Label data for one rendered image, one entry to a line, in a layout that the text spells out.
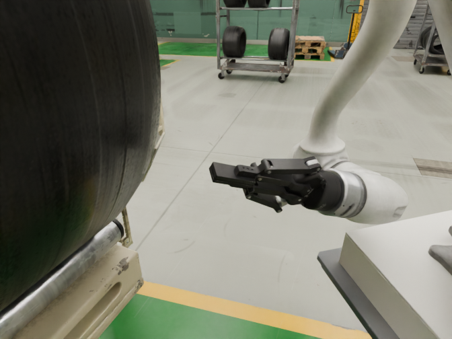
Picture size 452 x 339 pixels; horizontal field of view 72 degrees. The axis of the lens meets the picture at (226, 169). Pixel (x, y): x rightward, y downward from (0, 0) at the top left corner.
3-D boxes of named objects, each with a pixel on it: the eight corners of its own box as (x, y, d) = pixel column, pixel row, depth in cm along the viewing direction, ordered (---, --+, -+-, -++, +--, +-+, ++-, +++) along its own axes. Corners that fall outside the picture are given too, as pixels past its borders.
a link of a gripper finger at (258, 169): (263, 180, 50) (273, 167, 48) (236, 175, 48) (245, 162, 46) (260, 173, 51) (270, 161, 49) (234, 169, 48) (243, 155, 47)
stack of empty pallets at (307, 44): (324, 60, 771) (327, 40, 751) (287, 58, 793) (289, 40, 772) (324, 52, 879) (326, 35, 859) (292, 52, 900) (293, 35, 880)
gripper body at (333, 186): (350, 192, 53) (311, 185, 49) (319, 220, 58) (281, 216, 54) (331, 161, 58) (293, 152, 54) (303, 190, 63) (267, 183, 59)
